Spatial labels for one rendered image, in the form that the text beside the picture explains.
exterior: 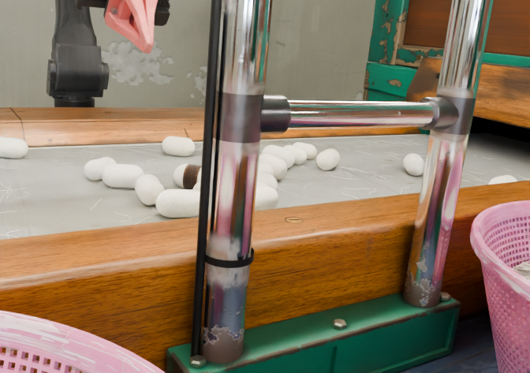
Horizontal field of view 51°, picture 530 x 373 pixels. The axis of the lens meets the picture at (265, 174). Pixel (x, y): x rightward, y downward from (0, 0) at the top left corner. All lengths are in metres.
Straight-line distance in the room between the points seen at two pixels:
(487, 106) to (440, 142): 0.42
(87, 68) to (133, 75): 1.78
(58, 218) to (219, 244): 0.17
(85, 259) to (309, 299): 0.14
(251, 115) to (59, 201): 0.23
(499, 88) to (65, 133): 0.53
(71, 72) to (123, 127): 0.26
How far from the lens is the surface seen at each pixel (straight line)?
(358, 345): 0.35
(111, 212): 0.42
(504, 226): 0.44
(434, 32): 0.93
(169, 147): 0.59
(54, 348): 0.22
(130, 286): 0.28
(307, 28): 2.39
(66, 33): 0.92
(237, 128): 0.25
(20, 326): 0.23
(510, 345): 0.35
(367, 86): 1.01
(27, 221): 0.41
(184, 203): 0.40
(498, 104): 0.76
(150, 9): 0.59
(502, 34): 0.85
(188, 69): 2.79
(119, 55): 2.65
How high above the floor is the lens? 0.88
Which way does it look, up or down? 15 degrees down
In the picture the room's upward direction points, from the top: 5 degrees clockwise
